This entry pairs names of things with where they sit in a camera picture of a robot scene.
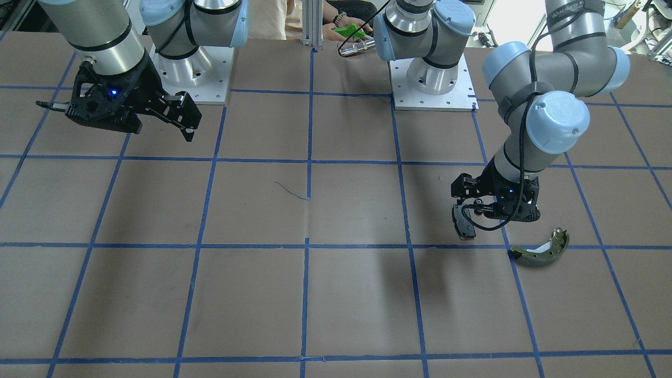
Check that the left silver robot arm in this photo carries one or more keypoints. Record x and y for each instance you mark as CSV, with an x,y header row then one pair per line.
x,y
539,96

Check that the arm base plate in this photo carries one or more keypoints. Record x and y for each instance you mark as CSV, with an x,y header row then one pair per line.
x,y
205,75
419,86

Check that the aluminium frame post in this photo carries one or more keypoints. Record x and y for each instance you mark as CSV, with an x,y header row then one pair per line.
x,y
312,24

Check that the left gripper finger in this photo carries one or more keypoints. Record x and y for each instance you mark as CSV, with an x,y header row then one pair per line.
x,y
463,222

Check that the green metal brake shoe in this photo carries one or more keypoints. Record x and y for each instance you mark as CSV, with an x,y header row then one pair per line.
x,y
543,255

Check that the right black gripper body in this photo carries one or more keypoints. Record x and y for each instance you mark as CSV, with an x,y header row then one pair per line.
x,y
145,85

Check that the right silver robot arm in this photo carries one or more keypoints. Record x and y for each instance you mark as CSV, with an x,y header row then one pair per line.
x,y
102,32

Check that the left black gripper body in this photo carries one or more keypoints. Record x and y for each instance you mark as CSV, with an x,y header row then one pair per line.
x,y
488,185

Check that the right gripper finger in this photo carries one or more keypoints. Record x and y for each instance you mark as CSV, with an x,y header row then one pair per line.
x,y
182,112
54,106

